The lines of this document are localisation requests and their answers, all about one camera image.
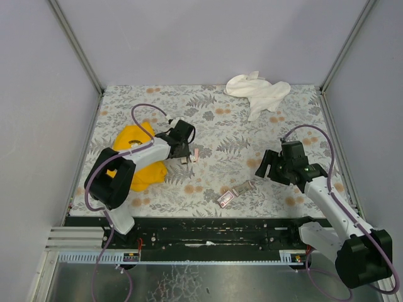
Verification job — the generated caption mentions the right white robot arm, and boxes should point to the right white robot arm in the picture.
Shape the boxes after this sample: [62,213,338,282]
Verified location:
[255,141,392,289]

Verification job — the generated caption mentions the left aluminium frame post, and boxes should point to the left aluminium frame post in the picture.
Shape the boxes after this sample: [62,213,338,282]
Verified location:
[47,0,105,95]

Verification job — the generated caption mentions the yellow folded cloth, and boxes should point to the yellow folded cloth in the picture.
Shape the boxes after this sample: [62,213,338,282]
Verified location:
[113,122,171,192]

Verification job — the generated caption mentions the white crumpled cloth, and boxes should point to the white crumpled cloth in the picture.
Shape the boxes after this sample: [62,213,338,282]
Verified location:
[224,71,291,121]

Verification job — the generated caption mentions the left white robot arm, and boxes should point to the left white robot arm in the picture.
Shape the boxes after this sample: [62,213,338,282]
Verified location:
[84,119,196,235]

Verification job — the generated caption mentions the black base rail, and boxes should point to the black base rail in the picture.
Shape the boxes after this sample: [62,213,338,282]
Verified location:
[64,215,325,262]

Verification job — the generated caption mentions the right aluminium frame post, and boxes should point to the right aluminium frame post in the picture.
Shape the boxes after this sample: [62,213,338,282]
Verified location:
[320,0,378,92]

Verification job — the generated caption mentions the white red staple box sleeve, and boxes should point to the white red staple box sleeve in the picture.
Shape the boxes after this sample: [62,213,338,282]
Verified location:
[217,191,236,208]

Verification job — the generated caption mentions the floral table mat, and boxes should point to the floral table mat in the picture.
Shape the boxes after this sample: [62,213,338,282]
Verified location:
[81,85,347,218]

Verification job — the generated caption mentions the aluminium frame post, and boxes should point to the aluminium frame post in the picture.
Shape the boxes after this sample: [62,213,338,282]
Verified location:
[320,0,378,92]
[47,0,105,95]

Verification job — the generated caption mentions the white slotted cable duct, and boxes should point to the white slotted cable duct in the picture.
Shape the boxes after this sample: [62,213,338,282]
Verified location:
[57,252,304,267]

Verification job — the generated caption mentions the brown staple box tray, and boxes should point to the brown staple box tray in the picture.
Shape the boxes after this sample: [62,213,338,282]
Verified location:
[232,181,255,196]

